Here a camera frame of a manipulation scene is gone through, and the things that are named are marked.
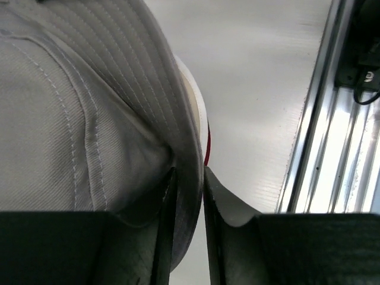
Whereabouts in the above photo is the white bucket hat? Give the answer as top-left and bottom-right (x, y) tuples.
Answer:
(174, 55), (211, 165)

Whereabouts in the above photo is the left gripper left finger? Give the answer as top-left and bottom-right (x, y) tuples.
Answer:
(1, 169), (178, 284)

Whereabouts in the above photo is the aluminium mounting rail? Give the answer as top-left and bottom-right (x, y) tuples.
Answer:
(277, 1), (379, 213)

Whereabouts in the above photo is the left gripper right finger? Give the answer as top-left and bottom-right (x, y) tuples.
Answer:
(204, 168), (379, 284)

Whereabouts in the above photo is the grey bucket hat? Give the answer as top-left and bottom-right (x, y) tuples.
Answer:
(1, 1), (203, 267)

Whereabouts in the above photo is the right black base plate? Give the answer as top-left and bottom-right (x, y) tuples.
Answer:
(335, 0), (379, 106)

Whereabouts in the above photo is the beige bucket hat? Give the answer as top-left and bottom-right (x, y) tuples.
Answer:
(183, 78), (201, 141)

